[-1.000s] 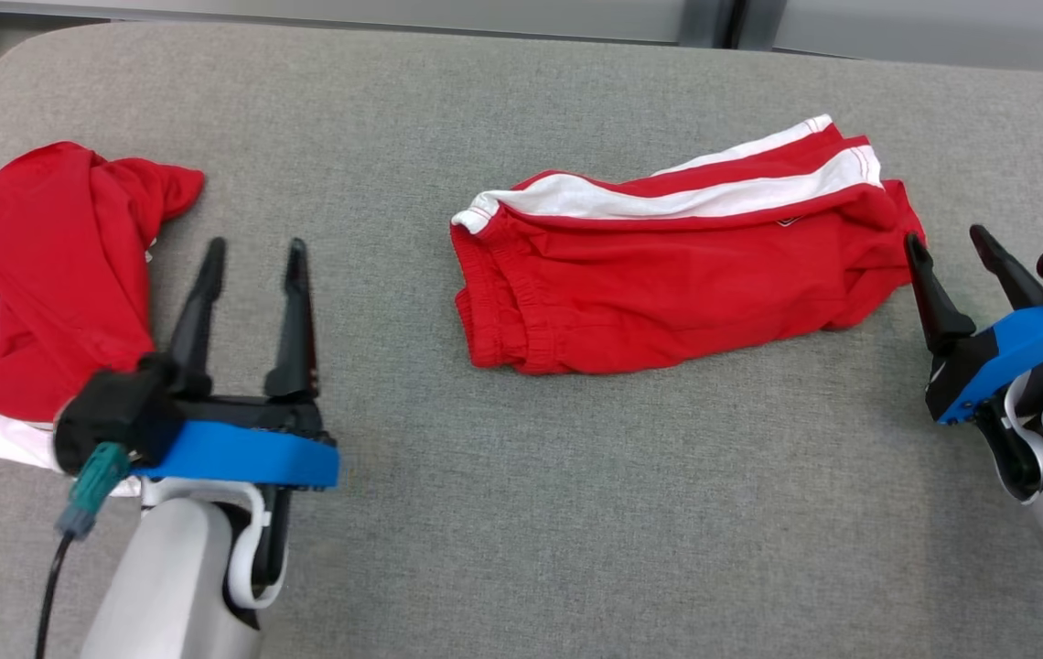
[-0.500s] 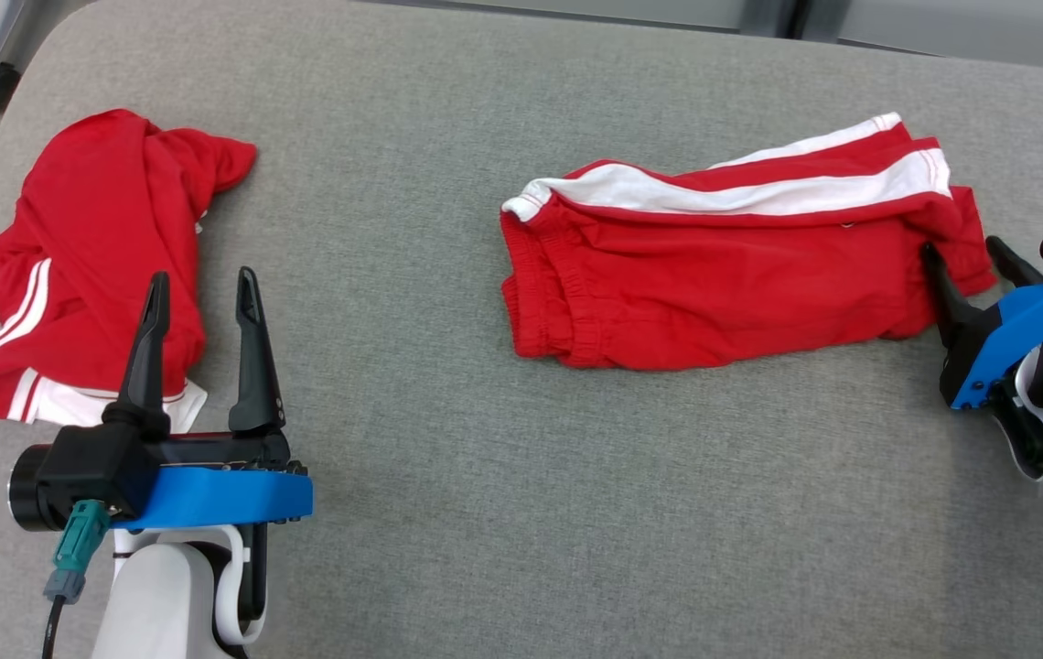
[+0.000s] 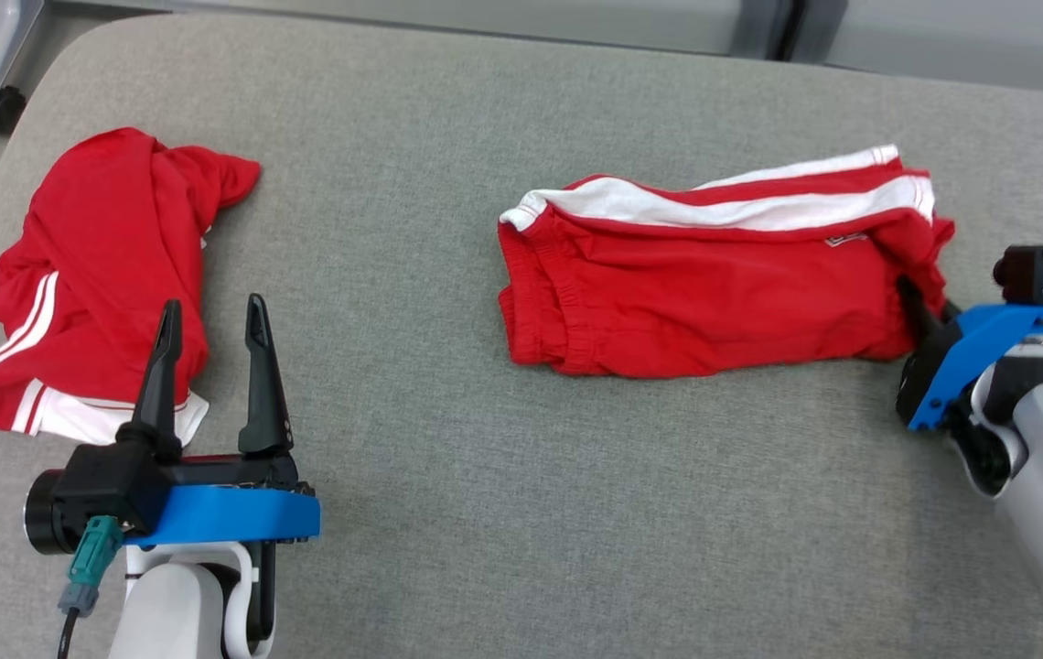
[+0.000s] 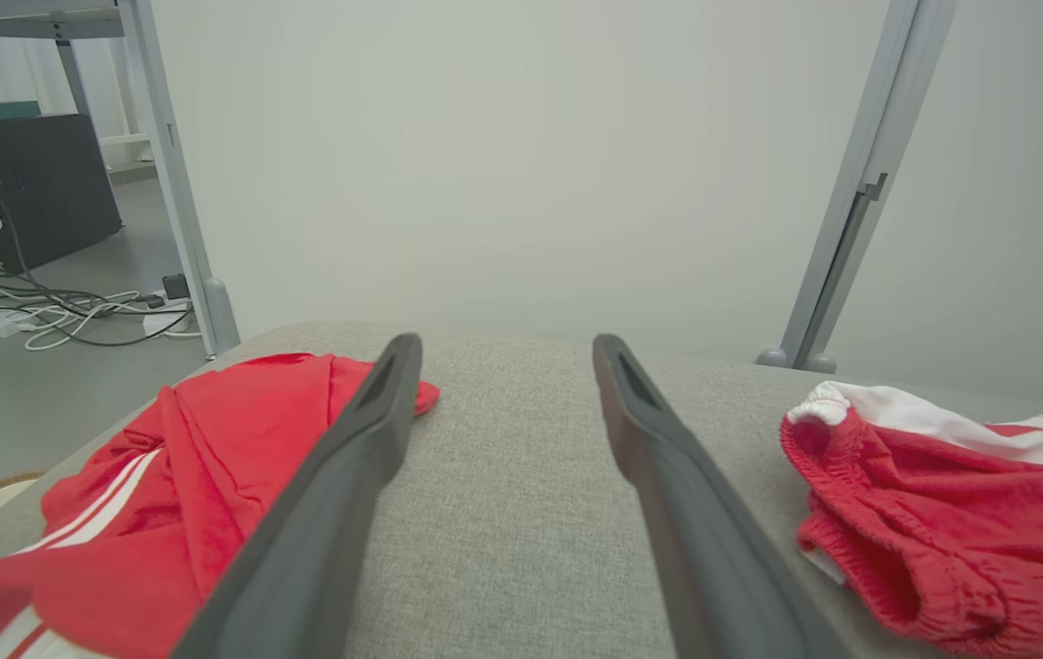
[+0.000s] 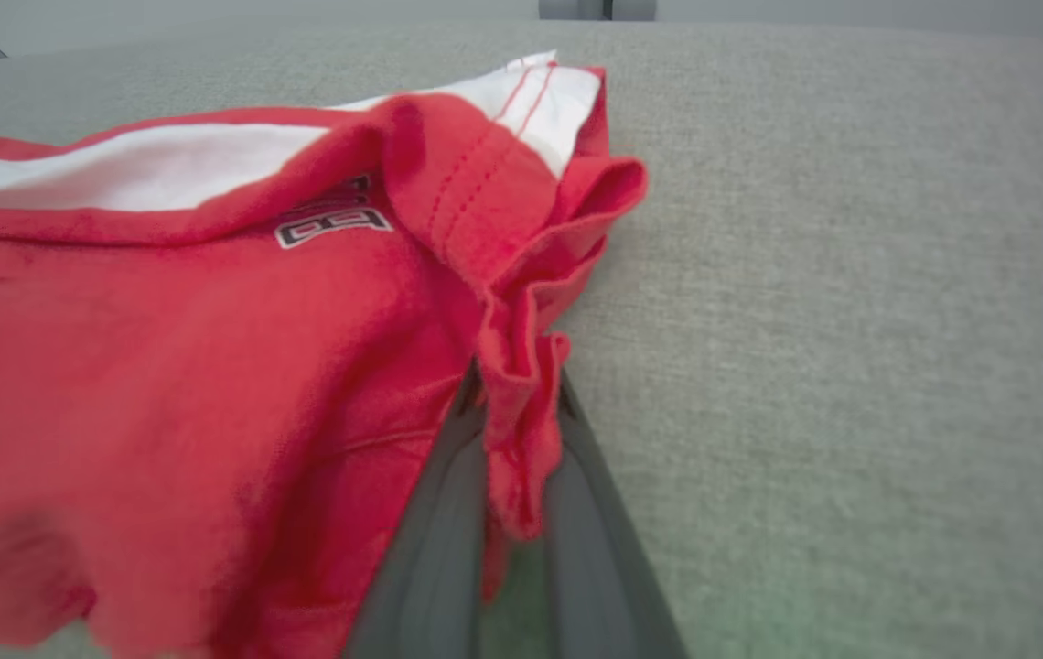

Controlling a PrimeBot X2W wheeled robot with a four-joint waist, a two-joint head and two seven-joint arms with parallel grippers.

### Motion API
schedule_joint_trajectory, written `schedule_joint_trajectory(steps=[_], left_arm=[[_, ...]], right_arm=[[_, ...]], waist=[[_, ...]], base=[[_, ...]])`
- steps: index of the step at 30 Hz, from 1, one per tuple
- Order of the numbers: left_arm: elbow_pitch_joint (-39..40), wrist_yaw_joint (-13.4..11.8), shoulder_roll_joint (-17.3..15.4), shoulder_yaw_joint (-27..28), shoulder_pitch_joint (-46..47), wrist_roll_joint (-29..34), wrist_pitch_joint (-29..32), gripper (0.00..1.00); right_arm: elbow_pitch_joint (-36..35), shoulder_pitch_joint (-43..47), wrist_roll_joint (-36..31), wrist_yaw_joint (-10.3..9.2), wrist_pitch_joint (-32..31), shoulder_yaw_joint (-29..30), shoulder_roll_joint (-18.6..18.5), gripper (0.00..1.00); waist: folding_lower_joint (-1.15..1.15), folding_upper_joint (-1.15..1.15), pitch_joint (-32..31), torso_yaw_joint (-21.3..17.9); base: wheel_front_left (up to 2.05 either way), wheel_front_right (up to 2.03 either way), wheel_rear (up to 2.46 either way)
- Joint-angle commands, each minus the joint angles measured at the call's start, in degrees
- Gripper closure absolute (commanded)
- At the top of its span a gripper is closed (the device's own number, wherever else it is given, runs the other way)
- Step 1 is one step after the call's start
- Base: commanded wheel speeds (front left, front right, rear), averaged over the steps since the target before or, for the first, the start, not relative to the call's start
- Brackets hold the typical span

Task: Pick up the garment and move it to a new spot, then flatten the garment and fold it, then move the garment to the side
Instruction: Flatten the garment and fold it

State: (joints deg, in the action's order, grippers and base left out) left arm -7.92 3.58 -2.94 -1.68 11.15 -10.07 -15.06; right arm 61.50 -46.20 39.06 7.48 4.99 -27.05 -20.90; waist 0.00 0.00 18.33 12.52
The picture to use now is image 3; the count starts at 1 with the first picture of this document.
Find red basketball jersey white sleeves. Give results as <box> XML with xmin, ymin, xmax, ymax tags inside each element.
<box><xmin>0</xmin><ymin>126</ymin><xmax>263</xmax><ymax>448</ymax></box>

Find grey wheeled stand with caster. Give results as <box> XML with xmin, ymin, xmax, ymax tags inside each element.
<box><xmin>0</xmin><ymin>0</ymin><xmax>47</xmax><ymax>135</ymax></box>

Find grey partition post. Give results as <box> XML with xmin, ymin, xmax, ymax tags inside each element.
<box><xmin>730</xmin><ymin>0</ymin><xmax>847</xmax><ymax>63</ymax></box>

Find red shorts with white stripes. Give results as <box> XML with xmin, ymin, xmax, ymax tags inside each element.
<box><xmin>497</xmin><ymin>144</ymin><xmax>957</xmax><ymax>379</ymax></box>

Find left camera cable teal plug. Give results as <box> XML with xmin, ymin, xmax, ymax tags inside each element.
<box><xmin>58</xmin><ymin>514</ymin><xmax>125</xmax><ymax>659</ymax></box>

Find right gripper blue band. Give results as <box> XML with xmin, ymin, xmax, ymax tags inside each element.
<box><xmin>895</xmin><ymin>275</ymin><xmax>1043</xmax><ymax>432</ymax></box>

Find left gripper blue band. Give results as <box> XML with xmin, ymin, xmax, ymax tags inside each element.
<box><xmin>116</xmin><ymin>293</ymin><xmax>322</xmax><ymax>549</ymax></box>

